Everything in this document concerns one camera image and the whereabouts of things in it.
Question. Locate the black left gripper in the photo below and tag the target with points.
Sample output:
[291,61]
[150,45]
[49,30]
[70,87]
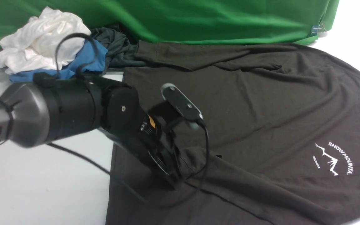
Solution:
[125,122]

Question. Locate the gray long sleeve shirt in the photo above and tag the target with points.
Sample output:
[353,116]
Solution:
[284,127]

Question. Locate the gray left robot arm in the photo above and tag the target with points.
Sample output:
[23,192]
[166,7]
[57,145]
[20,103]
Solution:
[46,110]

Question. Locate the dark teal crumpled shirt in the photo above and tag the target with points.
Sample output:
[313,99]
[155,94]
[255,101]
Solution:
[120,48]

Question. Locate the blue crumpled shirt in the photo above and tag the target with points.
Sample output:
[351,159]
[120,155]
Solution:
[85,55]

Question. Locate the white crumpled shirt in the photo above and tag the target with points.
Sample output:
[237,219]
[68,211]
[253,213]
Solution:
[33,46]

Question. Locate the green backdrop cloth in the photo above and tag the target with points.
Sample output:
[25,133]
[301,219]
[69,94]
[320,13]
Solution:
[189,21]

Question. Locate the blue binder clip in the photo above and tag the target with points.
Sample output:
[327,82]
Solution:
[316,29]

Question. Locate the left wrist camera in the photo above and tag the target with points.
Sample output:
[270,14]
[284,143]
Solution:
[188,111]

